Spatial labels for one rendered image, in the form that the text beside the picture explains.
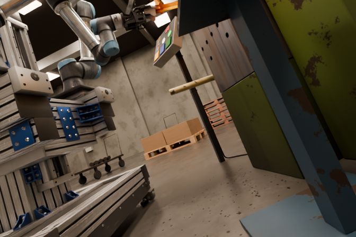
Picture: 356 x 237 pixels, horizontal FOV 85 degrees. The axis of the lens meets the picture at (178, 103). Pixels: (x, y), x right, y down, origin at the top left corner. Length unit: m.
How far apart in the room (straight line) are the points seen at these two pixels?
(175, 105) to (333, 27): 8.85
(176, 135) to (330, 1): 3.43
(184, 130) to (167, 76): 6.13
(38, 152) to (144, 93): 9.11
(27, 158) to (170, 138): 3.21
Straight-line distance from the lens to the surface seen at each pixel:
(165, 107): 9.58
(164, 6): 1.16
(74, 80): 1.38
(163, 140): 4.09
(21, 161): 1.05
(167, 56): 1.62
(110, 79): 10.86
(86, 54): 1.51
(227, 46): 1.00
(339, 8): 0.86
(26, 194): 1.15
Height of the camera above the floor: 0.36
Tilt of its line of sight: 7 degrees up
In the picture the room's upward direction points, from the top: 22 degrees counter-clockwise
